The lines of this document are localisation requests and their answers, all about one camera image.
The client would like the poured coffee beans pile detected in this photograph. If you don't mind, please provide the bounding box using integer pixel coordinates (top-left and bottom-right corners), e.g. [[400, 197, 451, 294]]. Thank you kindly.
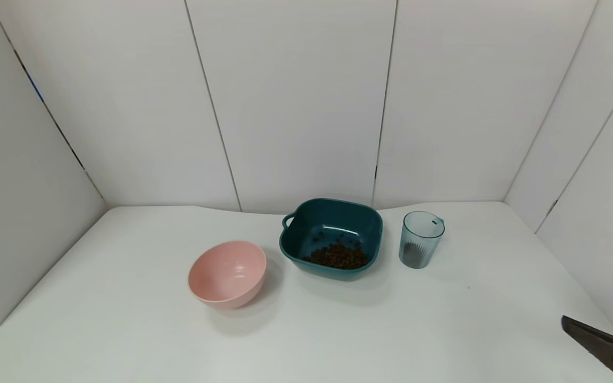
[[302, 239, 369, 270]]

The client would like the clear blue ribbed cup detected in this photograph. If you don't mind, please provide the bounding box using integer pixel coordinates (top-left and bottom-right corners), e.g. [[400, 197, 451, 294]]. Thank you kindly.
[[399, 211, 445, 269]]

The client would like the pink bowl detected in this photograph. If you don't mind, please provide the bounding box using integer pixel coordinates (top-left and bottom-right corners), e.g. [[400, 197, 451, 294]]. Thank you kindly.
[[187, 240, 267, 310]]

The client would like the teal plastic basin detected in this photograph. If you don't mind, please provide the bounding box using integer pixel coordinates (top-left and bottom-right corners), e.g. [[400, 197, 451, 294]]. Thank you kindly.
[[279, 198, 383, 281]]

